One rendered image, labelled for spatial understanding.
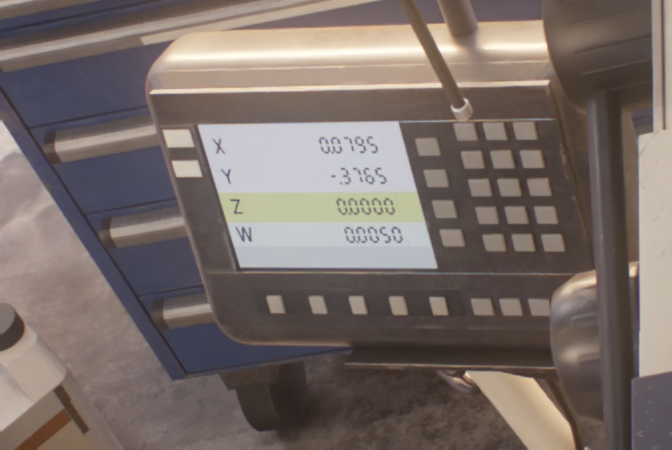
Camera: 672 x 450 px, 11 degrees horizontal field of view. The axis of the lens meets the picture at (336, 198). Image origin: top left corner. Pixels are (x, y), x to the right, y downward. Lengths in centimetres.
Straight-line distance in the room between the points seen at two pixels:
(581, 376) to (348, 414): 238
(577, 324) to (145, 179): 205
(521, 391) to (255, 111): 33
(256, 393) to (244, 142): 150
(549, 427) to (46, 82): 107
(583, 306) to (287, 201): 86
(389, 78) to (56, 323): 194
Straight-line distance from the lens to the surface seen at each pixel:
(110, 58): 335
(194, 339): 368
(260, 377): 376
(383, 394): 383
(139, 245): 357
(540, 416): 246
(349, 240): 230
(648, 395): 118
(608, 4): 142
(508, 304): 227
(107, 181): 349
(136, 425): 396
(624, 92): 143
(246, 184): 231
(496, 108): 219
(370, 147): 225
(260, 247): 234
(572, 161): 220
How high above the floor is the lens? 277
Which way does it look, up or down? 43 degrees down
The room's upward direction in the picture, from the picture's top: 30 degrees counter-clockwise
